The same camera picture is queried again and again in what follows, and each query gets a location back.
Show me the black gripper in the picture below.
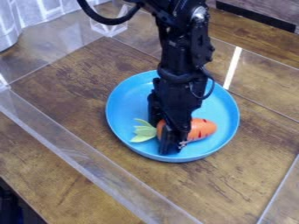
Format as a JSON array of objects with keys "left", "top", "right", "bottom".
[{"left": 147, "top": 67, "right": 211, "bottom": 155}]

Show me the orange toy carrot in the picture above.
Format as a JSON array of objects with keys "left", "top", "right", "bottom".
[{"left": 131, "top": 118, "right": 218, "bottom": 143}]

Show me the blue round tray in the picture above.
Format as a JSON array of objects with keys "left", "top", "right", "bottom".
[{"left": 106, "top": 70, "right": 240, "bottom": 163}]

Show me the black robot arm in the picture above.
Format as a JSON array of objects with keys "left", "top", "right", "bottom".
[{"left": 126, "top": 0, "right": 215, "bottom": 155}]

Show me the clear acrylic barrier strip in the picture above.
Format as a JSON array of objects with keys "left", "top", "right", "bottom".
[{"left": 0, "top": 86, "right": 202, "bottom": 224}]

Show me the white patterned curtain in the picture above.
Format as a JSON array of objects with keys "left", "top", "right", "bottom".
[{"left": 0, "top": 0, "right": 112, "bottom": 53}]

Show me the black cable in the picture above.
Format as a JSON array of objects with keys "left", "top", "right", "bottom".
[{"left": 76, "top": 0, "right": 143, "bottom": 26}]

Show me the clear acrylic corner bracket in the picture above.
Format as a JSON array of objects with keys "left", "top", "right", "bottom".
[{"left": 88, "top": 3, "right": 130, "bottom": 39}]

